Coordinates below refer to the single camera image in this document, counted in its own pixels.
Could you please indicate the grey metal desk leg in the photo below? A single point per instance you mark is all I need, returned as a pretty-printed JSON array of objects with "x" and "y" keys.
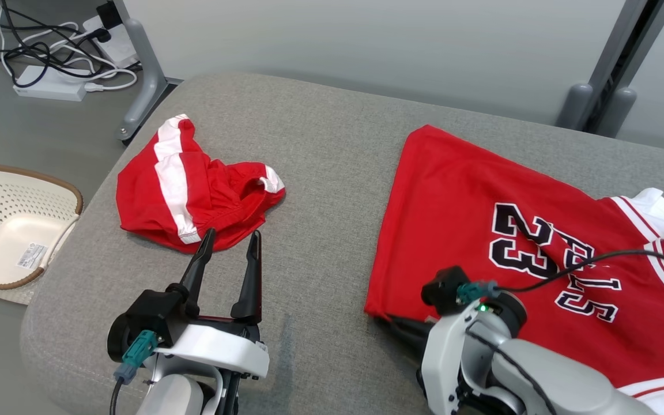
[{"x": 144, "y": 75}]

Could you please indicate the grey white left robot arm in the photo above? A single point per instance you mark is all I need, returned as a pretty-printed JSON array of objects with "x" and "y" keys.
[{"x": 173, "y": 397}]

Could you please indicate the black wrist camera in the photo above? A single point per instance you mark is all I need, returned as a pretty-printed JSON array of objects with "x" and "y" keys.
[
  {"x": 153, "y": 311},
  {"x": 441, "y": 291}
]

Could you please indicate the red white-striped shorts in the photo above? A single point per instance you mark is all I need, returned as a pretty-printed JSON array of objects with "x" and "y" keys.
[{"x": 147, "y": 202}]

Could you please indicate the grey partition post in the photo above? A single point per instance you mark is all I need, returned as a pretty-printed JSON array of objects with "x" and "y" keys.
[{"x": 626, "y": 40}]

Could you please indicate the white basket label sticker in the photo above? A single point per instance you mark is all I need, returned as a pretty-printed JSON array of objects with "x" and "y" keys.
[{"x": 32, "y": 255}]

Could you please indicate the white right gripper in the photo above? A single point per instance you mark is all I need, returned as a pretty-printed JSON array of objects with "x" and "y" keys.
[{"x": 444, "y": 357}]

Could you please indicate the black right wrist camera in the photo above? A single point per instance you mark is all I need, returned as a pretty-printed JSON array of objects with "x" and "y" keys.
[{"x": 441, "y": 291}]

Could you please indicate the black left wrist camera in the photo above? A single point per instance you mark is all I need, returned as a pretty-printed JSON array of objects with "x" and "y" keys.
[{"x": 153, "y": 311}]

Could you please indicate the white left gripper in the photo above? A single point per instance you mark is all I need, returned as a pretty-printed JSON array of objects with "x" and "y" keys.
[{"x": 217, "y": 346}]

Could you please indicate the red basketball jersey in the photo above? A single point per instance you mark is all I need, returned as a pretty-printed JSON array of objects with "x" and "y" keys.
[{"x": 453, "y": 202}]

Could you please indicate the grey rounded post foot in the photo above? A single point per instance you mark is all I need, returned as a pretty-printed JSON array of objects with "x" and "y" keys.
[
  {"x": 617, "y": 112},
  {"x": 575, "y": 106}
]

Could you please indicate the cream perforated laundry basket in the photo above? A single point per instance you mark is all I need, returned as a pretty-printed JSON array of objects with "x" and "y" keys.
[{"x": 3, "y": 230}]

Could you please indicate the white wall adapter block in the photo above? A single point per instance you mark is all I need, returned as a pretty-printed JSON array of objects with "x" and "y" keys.
[{"x": 119, "y": 49}]

